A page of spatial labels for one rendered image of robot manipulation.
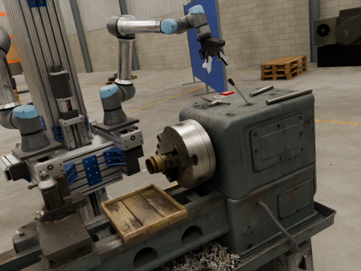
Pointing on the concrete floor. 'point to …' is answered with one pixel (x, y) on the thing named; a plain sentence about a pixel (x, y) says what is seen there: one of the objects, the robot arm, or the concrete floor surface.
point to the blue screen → (210, 7)
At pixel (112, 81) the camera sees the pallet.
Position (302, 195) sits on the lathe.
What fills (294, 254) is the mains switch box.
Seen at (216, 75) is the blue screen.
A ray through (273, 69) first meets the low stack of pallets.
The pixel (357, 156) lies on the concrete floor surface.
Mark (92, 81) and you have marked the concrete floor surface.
